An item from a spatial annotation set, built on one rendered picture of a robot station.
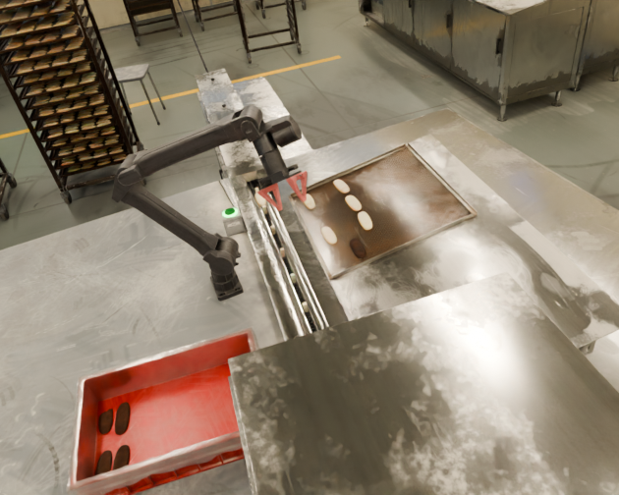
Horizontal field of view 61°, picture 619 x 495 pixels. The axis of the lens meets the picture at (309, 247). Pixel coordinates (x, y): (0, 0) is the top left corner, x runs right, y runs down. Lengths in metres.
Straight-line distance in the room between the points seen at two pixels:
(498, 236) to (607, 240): 0.43
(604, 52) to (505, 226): 3.39
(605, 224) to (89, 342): 1.70
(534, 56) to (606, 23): 0.72
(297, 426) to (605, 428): 0.42
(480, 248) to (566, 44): 3.00
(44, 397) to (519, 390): 1.29
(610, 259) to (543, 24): 2.65
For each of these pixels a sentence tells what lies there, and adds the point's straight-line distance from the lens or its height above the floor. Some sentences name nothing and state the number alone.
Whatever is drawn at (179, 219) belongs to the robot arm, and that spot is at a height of 1.11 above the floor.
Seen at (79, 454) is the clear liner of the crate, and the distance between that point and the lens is 1.41.
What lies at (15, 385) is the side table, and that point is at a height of 0.82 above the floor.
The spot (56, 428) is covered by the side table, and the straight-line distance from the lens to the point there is 1.62.
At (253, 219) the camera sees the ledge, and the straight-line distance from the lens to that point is 1.96.
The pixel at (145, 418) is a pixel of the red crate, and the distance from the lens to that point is 1.51.
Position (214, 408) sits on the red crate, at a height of 0.82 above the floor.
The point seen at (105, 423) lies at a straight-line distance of 1.54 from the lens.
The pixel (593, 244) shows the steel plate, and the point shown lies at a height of 0.82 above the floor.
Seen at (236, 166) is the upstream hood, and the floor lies 0.92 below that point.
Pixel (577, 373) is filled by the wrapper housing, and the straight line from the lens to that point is 0.88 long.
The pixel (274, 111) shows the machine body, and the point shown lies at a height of 0.82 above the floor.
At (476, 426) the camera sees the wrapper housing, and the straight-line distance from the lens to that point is 0.80.
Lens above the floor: 1.97
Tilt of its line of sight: 39 degrees down
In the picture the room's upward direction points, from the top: 9 degrees counter-clockwise
